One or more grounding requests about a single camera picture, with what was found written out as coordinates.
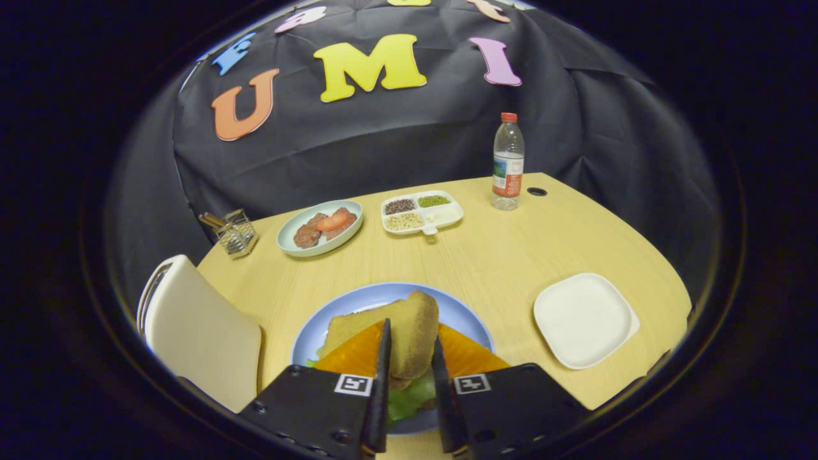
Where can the red tomato slice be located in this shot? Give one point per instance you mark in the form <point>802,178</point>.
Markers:
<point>332,222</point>

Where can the white toaster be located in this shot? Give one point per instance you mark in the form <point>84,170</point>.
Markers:
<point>198,332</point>

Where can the brown meat patty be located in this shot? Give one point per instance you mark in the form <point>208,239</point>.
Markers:
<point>348,220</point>
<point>308,235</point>

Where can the green lettuce leaf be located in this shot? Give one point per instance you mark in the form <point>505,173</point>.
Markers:
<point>409,401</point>

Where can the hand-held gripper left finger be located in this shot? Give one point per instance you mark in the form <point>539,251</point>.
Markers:
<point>319,409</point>

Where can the wooden sticks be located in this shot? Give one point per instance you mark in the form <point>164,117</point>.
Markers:
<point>209,220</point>

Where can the brown toasted bread slice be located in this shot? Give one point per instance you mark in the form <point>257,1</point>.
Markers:
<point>409,326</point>
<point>399,383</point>

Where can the pale green round plate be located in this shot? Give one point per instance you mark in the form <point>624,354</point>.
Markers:
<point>287,241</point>

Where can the white square plate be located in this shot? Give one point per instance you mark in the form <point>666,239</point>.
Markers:
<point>581,319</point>

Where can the clear utensil holder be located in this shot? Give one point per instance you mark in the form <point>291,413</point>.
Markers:
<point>238,237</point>

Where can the white divided condiment dish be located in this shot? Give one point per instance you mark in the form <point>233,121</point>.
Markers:
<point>441,216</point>

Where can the clear plastic water bottle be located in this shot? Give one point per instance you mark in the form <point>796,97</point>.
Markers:
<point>508,166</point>

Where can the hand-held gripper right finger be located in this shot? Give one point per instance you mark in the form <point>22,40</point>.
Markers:
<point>505,402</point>

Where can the blue round plate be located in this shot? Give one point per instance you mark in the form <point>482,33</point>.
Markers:
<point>358,301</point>

